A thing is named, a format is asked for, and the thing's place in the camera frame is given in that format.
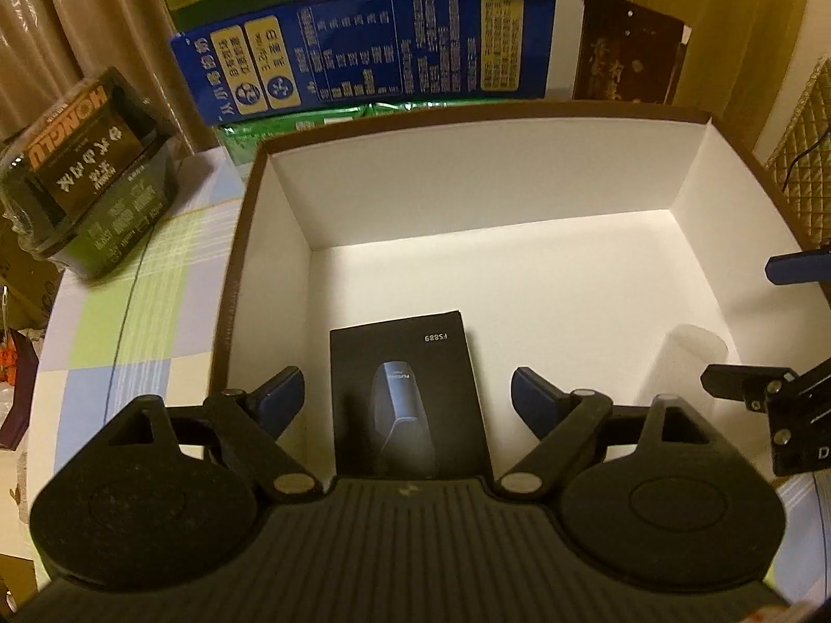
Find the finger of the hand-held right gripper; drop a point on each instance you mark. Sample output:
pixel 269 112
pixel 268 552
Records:
pixel 746 384
pixel 798 267

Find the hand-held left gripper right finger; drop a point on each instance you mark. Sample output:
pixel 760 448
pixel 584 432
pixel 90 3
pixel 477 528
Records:
pixel 533 399

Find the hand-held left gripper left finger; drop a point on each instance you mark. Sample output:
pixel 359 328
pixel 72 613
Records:
pixel 280 399

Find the brown cardboard box white inside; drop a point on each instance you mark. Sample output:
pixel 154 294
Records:
pixel 487 285

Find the checked cloth desktop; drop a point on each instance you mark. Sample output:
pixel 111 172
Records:
pixel 130 337

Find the translucent plastic cup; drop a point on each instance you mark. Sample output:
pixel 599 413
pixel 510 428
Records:
pixel 694 357

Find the black shaver product box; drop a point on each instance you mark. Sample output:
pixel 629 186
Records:
pixel 402 350

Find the beige quilted cushion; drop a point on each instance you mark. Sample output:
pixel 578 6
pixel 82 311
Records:
pixel 811 123

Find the beige curtain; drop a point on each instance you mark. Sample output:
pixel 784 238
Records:
pixel 733 26
pixel 65 13

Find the dark maroon bag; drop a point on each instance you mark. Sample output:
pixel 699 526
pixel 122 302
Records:
pixel 16 389

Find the green plastic package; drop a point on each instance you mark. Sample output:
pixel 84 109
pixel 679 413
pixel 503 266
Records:
pixel 259 133

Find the black box with orange print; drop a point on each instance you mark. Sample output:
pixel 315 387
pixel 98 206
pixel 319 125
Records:
pixel 97 162

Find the blue printed carton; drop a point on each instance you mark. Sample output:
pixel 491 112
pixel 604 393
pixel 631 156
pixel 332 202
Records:
pixel 363 45

